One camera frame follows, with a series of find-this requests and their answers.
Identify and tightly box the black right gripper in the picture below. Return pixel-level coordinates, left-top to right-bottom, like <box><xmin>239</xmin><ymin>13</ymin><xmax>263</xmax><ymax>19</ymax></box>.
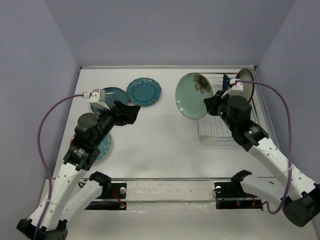
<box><xmin>204</xmin><ymin>90</ymin><xmax>237</xmax><ymax>132</ymax></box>

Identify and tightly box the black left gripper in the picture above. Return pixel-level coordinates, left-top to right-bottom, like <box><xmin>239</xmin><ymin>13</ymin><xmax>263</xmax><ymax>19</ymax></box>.
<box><xmin>93</xmin><ymin>100</ymin><xmax>141</xmax><ymax>146</ymax></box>

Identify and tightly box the teal scalloped plate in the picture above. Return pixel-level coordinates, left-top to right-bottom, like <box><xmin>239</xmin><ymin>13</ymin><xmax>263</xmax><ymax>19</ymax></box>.
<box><xmin>126</xmin><ymin>77</ymin><xmax>162</xmax><ymax>107</ymax></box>

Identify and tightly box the dark teal round plate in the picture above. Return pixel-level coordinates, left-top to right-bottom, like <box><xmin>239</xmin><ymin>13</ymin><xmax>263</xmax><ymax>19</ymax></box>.
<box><xmin>90</xmin><ymin>87</ymin><xmax>129</xmax><ymax>116</ymax></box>

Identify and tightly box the navy shell-shaped dish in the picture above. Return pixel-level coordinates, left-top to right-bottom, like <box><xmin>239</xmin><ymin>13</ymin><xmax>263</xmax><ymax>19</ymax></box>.
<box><xmin>222</xmin><ymin>73</ymin><xmax>231</xmax><ymax>92</ymax></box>

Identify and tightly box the light green flower plate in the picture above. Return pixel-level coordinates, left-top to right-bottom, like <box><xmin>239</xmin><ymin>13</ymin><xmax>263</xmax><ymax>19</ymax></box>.
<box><xmin>175</xmin><ymin>72</ymin><xmax>213</xmax><ymax>120</ymax></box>

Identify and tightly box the cream plate with grey rim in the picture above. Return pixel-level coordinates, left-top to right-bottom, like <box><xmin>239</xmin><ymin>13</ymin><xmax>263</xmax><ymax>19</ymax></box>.
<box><xmin>235</xmin><ymin>68</ymin><xmax>255</xmax><ymax>103</ymax></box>

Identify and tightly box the red and teal plate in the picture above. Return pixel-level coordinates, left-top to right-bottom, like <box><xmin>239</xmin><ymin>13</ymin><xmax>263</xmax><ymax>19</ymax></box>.
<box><xmin>67</xmin><ymin>133</ymin><xmax>112</xmax><ymax>163</ymax></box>

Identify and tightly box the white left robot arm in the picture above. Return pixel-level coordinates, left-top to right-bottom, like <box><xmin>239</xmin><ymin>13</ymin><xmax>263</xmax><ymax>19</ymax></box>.
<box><xmin>16</xmin><ymin>100</ymin><xmax>141</xmax><ymax>240</ymax></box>

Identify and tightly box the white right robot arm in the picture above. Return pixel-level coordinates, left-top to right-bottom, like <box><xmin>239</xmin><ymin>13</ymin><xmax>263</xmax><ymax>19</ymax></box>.
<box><xmin>203</xmin><ymin>91</ymin><xmax>320</xmax><ymax>228</ymax></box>

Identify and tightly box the metal wire dish rack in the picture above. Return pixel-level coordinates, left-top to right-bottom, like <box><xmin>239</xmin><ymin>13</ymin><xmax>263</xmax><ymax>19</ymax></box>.
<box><xmin>196</xmin><ymin>72</ymin><xmax>266</xmax><ymax>143</ymax></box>

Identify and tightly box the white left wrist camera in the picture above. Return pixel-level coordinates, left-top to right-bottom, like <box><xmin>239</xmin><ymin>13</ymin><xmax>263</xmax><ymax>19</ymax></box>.
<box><xmin>89</xmin><ymin>89</ymin><xmax>108</xmax><ymax>110</ymax></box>

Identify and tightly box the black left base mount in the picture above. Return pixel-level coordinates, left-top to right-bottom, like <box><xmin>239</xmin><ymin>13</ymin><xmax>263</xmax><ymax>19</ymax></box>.
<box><xmin>85</xmin><ymin>182</ymin><xmax>127</xmax><ymax>211</ymax></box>

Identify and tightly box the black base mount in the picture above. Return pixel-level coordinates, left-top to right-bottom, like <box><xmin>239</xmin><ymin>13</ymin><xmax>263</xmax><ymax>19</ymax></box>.
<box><xmin>85</xmin><ymin>182</ymin><xmax>127</xmax><ymax>211</ymax></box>
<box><xmin>212</xmin><ymin>181</ymin><xmax>263</xmax><ymax>210</ymax></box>

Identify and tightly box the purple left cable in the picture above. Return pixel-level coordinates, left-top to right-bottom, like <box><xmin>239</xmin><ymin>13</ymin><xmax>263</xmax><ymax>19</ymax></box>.
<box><xmin>33</xmin><ymin>92</ymin><xmax>92</xmax><ymax>240</ymax></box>

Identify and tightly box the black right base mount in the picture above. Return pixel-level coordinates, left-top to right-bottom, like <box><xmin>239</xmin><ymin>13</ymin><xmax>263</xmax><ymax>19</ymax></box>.
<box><xmin>212</xmin><ymin>181</ymin><xmax>263</xmax><ymax>210</ymax></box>

